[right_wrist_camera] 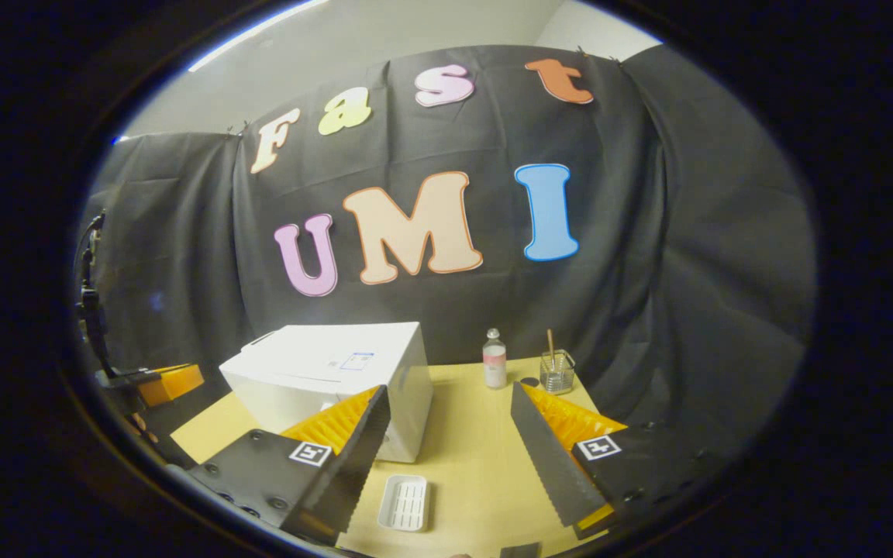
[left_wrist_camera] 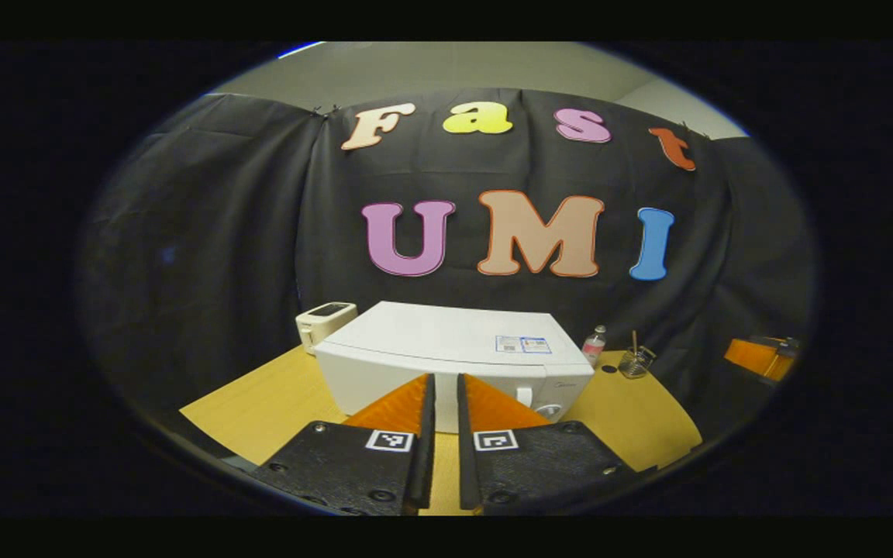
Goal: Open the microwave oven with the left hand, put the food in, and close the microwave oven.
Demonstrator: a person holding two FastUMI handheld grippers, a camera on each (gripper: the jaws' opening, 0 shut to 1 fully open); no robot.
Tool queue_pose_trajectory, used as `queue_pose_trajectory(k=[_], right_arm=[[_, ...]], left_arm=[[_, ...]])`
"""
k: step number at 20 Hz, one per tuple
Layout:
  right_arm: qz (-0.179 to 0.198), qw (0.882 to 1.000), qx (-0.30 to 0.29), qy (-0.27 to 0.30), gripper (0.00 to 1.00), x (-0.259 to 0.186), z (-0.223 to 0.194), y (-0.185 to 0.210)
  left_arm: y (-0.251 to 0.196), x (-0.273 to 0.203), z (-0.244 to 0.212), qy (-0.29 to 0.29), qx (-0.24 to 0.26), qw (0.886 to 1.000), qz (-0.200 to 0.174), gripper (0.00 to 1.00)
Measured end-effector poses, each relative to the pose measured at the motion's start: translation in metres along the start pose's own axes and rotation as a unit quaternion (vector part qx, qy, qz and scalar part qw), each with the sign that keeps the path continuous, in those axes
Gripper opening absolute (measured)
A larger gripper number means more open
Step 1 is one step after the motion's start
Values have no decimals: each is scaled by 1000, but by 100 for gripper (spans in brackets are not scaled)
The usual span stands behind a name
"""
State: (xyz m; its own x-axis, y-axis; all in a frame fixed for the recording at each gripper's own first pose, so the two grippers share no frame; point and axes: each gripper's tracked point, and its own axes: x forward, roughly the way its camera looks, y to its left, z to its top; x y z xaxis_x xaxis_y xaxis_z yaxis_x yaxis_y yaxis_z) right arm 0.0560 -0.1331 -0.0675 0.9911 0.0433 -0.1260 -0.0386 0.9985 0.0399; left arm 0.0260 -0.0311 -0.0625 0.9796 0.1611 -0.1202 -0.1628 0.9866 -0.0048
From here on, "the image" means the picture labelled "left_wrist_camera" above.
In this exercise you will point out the glass jar with stick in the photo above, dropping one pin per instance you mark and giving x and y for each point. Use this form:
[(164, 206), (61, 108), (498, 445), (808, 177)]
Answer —
[(636, 363)]

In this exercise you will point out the white microwave oven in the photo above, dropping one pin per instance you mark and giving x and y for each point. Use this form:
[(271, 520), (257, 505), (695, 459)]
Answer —
[(431, 337)]

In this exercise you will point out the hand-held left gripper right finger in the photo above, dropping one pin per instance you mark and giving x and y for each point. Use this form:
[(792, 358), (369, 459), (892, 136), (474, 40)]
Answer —
[(468, 465)]

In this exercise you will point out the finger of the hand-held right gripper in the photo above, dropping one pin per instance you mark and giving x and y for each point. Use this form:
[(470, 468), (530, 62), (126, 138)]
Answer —
[(753, 356)]

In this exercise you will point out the cream toaster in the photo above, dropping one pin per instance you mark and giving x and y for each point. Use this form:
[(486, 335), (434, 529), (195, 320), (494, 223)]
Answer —
[(322, 322)]

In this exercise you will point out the small clear pink-label bottle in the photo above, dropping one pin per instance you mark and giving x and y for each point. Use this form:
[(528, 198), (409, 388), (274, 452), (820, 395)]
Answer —
[(594, 349)]

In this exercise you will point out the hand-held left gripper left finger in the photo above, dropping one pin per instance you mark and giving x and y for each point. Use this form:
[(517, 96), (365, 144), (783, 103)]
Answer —
[(423, 465)]

